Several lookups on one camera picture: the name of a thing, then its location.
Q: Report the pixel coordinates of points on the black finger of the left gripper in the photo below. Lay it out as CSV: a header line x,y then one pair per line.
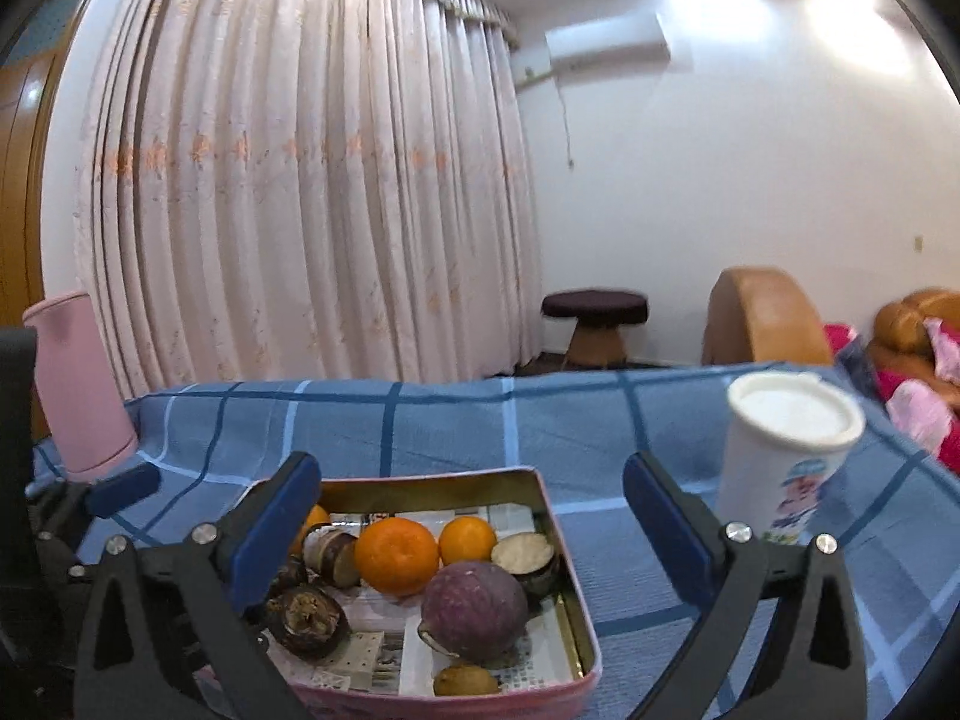
x,y
111,496

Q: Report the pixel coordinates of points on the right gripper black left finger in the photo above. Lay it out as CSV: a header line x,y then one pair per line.
x,y
155,614

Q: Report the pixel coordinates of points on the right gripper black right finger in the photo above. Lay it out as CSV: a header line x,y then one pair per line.
x,y
811,663

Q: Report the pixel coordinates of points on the dark brown water chestnut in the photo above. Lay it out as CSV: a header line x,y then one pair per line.
x,y
306,621

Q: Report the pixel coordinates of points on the large orange mandarin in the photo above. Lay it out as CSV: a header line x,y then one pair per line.
x,y
396,556

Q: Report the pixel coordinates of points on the halved white-fleshed water chestnut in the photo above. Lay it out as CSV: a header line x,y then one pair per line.
x,y
531,559

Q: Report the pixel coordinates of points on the small yellow-green fruit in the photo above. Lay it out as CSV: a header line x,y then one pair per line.
x,y
463,680

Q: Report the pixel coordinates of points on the purple round fruit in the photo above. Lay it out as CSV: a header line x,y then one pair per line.
x,y
474,611

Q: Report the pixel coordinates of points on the small orange mandarin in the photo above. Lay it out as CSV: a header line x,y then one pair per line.
x,y
466,538

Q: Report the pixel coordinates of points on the pink cylindrical appliance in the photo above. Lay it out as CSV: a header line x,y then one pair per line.
x,y
77,389

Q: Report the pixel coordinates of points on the small brown fruit in tin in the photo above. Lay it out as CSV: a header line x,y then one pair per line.
x,y
329,553

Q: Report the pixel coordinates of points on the white plastic cup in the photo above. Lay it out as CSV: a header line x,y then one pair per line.
x,y
790,432

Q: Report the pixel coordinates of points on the pink cushions on sofa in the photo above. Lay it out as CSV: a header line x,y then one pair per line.
x,y
911,404

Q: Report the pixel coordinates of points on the pink metal tin box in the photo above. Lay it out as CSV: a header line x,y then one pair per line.
x,y
383,669

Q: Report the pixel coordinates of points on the brown leather sofa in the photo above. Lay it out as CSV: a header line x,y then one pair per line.
x,y
760,314

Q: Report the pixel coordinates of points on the dark round stool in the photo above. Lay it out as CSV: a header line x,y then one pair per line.
x,y
598,315

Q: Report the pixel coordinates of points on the pink floral curtain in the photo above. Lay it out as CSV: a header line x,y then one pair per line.
x,y
308,189

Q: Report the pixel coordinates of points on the wooden door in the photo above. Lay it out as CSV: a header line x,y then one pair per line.
x,y
32,65

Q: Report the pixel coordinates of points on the white wall air conditioner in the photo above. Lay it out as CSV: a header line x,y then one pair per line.
x,y
635,38

